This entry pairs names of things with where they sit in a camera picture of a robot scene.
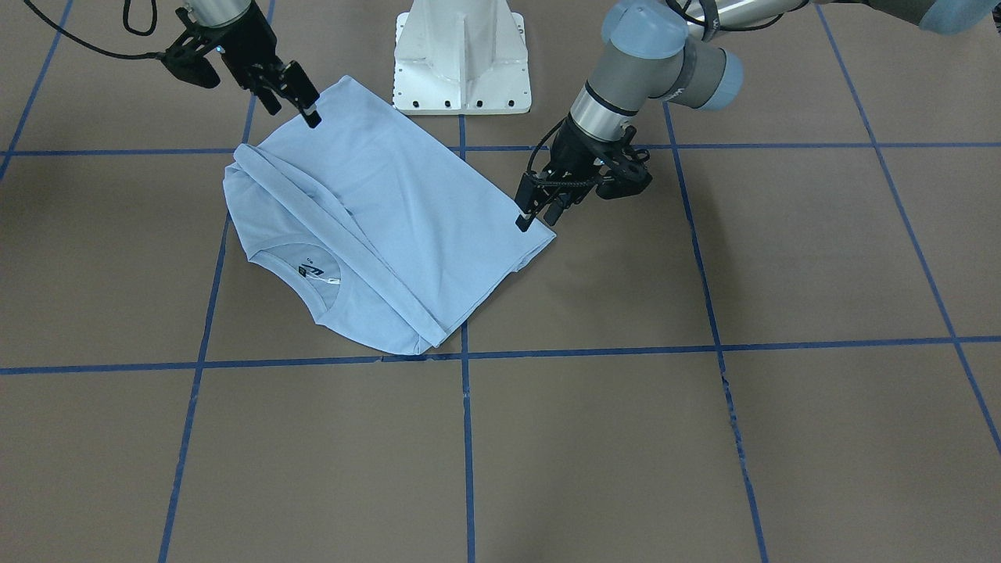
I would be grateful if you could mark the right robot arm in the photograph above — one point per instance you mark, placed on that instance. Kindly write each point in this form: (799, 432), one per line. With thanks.
(219, 9)

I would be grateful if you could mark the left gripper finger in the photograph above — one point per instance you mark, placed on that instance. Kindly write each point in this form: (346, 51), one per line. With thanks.
(559, 203)
(531, 197)

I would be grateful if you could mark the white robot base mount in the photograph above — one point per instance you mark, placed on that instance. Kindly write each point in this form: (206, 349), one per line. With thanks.
(461, 58)

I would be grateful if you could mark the light blue t-shirt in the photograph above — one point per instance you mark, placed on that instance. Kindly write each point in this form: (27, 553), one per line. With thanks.
(389, 238)

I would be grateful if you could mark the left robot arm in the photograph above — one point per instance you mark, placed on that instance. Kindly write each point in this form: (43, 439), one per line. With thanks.
(662, 51)

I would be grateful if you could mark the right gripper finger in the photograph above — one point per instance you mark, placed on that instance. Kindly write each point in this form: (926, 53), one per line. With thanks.
(269, 98)
(295, 86)

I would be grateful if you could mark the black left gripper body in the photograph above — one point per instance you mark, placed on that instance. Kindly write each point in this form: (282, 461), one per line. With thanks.
(573, 151)

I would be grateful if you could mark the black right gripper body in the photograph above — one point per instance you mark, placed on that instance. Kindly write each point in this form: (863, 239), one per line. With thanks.
(249, 48)

